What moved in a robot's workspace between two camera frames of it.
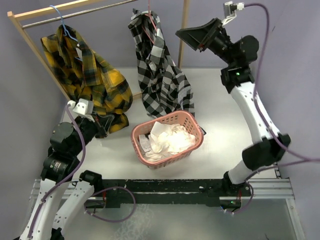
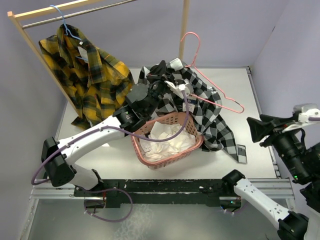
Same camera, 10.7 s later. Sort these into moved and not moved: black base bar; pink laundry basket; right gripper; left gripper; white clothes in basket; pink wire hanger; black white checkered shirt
Moved: pink wire hanger; black white checkered shirt; right gripper; left gripper
Not moved: black base bar; pink laundry basket; white clothes in basket
